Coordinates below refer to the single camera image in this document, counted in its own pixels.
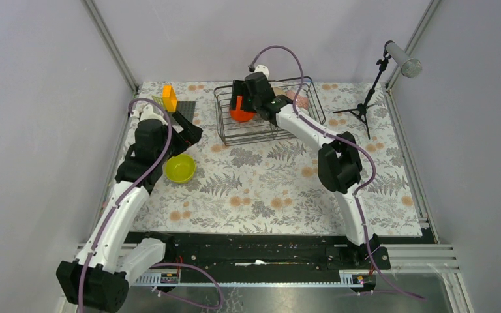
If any black mat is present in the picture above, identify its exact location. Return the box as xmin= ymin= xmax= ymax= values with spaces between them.
xmin=175 ymin=101 xmax=196 ymax=123

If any yellow plastic bowl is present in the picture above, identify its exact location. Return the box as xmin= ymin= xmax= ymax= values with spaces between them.
xmin=164 ymin=154 xmax=196 ymax=184

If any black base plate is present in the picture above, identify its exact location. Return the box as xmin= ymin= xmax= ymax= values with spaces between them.
xmin=125 ymin=229 xmax=435 ymax=284

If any wire dish rack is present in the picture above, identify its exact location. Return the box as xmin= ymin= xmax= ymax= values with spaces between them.
xmin=213 ymin=76 xmax=326 ymax=147

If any beige ceramic bowl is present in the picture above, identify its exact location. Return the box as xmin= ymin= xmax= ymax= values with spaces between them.
xmin=273 ymin=87 xmax=286 ymax=97

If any floral tablecloth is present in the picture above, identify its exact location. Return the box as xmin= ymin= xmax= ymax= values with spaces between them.
xmin=131 ymin=82 xmax=421 ymax=237

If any orange plastic bowl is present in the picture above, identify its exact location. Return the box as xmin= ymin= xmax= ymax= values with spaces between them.
xmin=229 ymin=96 xmax=255 ymax=123

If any purple cable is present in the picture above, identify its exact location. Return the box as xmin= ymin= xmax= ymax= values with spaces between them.
xmin=249 ymin=45 xmax=427 ymax=301
xmin=76 ymin=98 xmax=226 ymax=313

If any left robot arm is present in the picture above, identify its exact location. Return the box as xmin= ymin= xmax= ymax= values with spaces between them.
xmin=56 ymin=113 xmax=203 ymax=312

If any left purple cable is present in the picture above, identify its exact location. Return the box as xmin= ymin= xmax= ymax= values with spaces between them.
xmin=76 ymin=98 xmax=226 ymax=313

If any pink patterned bowl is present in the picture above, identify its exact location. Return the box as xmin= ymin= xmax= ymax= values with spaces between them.
xmin=286 ymin=90 xmax=310 ymax=110

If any microphone on black stand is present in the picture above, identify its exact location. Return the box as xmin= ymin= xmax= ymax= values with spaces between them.
xmin=332 ymin=40 xmax=423 ymax=140

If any green mesh piece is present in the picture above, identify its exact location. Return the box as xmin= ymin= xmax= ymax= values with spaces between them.
xmin=151 ymin=95 xmax=165 ymax=109

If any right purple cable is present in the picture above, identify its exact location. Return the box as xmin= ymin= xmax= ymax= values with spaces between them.
xmin=249 ymin=45 xmax=427 ymax=301

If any orange plastic block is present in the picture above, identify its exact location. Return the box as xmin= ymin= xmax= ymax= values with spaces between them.
xmin=161 ymin=85 xmax=178 ymax=113

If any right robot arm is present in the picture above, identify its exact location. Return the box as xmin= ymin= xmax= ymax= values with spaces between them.
xmin=230 ymin=72 xmax=374 ymax=269

